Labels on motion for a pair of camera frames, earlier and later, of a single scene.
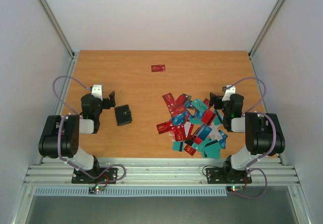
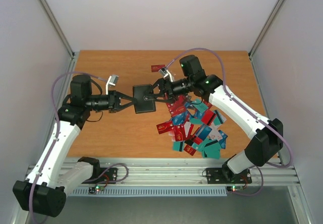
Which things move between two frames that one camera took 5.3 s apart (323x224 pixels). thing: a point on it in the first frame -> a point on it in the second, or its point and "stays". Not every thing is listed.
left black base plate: (97, 175) stays
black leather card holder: (123, 115) -> (143, 106)
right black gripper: (217, 102) -> (164, 88)
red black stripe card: (208, 117) stays
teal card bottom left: (178, 146) stays
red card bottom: (190, 149) stays
